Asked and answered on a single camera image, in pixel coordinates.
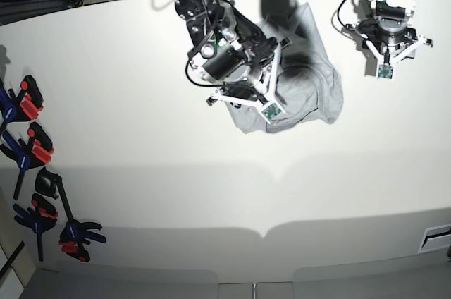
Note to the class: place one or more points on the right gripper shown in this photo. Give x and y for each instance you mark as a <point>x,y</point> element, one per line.
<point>254,82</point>

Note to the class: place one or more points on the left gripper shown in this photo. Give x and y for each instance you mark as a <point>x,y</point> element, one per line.
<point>391,34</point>

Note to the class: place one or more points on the grey T-shirt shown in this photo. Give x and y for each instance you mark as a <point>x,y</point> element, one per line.
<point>309,86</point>

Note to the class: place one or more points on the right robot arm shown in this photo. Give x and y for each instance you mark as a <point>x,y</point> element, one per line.
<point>215,26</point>

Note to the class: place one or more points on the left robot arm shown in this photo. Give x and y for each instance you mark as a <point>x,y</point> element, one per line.
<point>393,9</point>

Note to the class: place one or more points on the top bar clamp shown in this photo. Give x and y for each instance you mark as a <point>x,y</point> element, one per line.
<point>24,106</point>

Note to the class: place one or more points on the long bar clamp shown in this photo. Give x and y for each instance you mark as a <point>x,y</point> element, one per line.
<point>76,235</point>

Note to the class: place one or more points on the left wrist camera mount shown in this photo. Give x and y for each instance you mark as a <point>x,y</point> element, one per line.
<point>385,63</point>

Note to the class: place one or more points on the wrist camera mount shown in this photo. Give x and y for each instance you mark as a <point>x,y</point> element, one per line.
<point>225,66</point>
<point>385,63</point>

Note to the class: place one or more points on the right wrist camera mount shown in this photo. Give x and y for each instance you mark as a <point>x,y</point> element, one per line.
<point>225,66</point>

